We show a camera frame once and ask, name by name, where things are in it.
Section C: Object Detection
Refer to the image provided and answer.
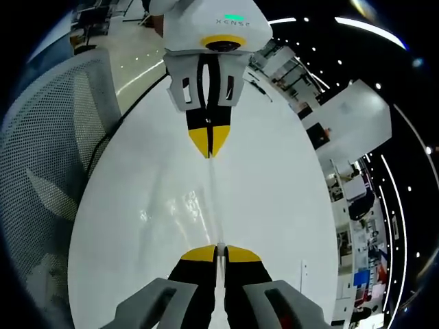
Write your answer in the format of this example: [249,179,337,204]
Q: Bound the blue box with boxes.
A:
[353,269,372,286]

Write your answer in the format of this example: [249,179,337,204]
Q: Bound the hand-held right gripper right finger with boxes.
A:
[224,245,333,329]

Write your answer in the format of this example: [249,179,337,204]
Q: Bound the clear food packaging bag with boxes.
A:
[137,186,220,254]

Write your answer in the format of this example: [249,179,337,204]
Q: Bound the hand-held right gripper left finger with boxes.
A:
[97,244,219,329]

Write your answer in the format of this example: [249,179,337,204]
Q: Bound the black boxy object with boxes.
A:
[306,123,334,151]

